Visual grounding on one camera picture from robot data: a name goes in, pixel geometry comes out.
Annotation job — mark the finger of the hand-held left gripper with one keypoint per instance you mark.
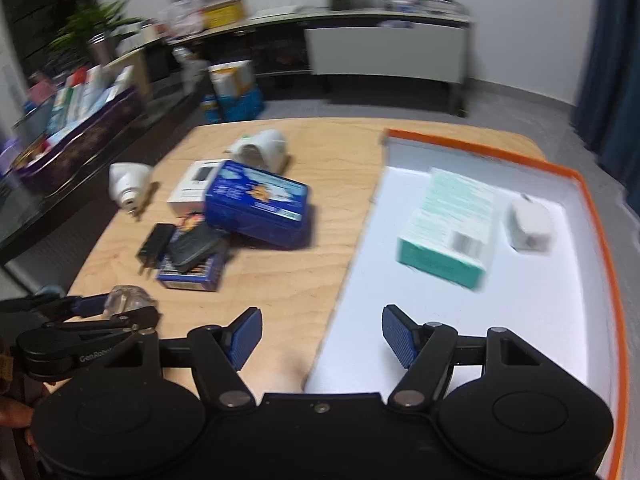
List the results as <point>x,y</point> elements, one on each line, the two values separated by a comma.
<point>65,346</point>
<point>87,306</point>

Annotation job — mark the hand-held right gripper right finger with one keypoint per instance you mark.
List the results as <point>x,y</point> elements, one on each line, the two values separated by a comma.
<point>397,332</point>

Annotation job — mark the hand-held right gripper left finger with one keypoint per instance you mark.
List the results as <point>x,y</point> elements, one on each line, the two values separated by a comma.
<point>245,336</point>

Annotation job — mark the clear glass jar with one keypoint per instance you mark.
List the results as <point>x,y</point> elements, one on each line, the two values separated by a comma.
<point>127,297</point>

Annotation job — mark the orange cardboard box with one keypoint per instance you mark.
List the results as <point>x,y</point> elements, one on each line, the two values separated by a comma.
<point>450,320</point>

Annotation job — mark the black charger plug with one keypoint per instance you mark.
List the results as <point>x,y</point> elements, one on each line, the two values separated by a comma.
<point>157,242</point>

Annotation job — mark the blue tin box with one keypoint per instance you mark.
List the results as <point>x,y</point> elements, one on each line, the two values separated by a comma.
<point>255,205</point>

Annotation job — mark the white rounded plug adapter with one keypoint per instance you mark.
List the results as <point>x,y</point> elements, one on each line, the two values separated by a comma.
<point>265,147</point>

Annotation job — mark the person's left hand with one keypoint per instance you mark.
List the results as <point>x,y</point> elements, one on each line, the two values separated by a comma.
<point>14,412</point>

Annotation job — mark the blue playing card box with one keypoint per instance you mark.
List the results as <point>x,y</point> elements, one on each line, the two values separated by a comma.
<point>192,281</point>

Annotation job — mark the black car key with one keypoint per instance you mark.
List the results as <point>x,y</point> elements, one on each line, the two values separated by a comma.
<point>192,250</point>

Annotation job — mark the glass coffee table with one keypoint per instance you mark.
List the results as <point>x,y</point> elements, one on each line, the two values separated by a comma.
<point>30,215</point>

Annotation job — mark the teal white carton box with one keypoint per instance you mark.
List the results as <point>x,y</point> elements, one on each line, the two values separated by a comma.
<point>450,225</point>

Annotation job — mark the white charger packaging box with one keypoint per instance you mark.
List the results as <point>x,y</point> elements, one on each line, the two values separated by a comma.
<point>192,185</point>

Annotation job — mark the purple tin box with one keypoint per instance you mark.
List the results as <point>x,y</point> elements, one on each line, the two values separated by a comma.
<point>85,145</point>

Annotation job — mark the white cube charger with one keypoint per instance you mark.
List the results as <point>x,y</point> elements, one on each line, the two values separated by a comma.
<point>527,222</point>

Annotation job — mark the row of medicine boxes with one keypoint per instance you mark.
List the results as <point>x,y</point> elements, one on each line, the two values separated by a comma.
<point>75,100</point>

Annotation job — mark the blue bottled water pack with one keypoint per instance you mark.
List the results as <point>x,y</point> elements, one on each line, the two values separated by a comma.
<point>240,107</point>

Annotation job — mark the beige cardboard box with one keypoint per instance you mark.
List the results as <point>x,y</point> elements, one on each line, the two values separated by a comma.
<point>135,72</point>

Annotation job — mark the white yellow carton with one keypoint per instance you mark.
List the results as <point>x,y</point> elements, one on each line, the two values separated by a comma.
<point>232,80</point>

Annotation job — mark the white black TV cabinet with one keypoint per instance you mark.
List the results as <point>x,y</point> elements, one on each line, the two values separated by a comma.
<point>385,52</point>

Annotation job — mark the large leafy plant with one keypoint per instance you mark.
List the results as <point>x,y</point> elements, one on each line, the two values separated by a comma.
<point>95,20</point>

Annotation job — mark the dark lattice cabinet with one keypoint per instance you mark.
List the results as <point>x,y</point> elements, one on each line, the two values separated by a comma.
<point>35,15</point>

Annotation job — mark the white plastic bag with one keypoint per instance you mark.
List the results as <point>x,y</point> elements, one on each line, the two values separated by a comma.
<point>182,15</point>

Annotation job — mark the yellow box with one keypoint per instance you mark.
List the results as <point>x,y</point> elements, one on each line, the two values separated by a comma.
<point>222,14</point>

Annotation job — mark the dark blue curtain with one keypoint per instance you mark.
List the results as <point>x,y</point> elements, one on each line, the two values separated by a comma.
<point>610,85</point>

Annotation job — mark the white router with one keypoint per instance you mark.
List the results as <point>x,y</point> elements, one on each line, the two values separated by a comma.
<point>277,10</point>

